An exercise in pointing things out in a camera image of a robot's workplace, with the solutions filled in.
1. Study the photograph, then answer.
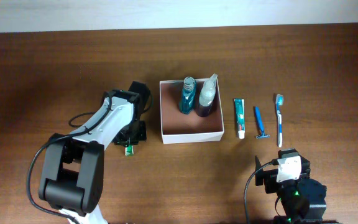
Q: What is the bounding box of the green white small box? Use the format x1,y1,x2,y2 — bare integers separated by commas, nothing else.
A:
125,144,134,156

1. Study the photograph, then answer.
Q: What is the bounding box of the teal mouthwash bottle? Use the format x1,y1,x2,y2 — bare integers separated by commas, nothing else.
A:
180,77,196,114

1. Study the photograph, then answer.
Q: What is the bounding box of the clear spray bottle purple liquid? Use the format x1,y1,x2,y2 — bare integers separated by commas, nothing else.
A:
196,73,218,117

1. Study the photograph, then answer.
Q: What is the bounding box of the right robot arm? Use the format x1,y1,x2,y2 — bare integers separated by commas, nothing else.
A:
255,148,327,223

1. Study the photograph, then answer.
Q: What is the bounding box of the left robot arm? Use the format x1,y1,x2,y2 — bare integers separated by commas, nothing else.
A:
38,82,152,223

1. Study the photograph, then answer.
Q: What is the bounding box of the blue disposable razor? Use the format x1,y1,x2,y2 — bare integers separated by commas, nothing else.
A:
254,106,270,139

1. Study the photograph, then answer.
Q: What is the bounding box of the white open cardboard box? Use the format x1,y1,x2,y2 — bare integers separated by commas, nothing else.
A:
159,80,224,144

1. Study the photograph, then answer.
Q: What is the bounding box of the teal white toothpaste tube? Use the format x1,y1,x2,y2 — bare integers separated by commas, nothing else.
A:
234,98,246,139

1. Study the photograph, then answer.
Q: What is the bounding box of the blue white toothbrush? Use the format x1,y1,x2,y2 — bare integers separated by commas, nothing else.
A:
275,94,284,147

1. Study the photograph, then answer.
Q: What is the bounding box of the right black cable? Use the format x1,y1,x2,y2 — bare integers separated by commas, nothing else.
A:
243,159,280,224

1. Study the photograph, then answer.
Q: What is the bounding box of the black cable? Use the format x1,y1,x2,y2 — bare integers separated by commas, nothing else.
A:
243,159,280,224
25,91,154,224

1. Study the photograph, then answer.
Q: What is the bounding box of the left black cable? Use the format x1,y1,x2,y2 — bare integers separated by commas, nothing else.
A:
25,91,154,224

